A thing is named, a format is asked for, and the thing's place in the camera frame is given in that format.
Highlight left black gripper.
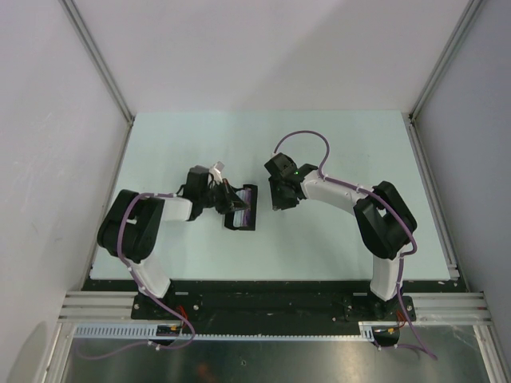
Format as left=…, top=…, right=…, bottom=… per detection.
left=200, top=179, right=248, bottom=215

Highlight pink purple sunglasses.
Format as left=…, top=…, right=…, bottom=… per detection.
left=232, top=188, right=255, bottom=230

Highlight black glasses case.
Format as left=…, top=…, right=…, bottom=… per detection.
left=224, top=184, right=259, bottom=231

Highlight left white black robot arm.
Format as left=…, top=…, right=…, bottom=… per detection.
left=97, top=162, right=258, bottom=319

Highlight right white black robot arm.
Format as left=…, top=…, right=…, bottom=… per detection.
left=264, top=152, right=418, bottom=320

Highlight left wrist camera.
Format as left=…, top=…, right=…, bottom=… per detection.
left=209, top=161, right=224, bottom=182

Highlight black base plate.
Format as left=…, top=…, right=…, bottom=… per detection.
left=81, top=278, right=468, bottom=322

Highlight white slotted cable duct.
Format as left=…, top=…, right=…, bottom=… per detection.
left=73, top=323, right=374, bottom=342

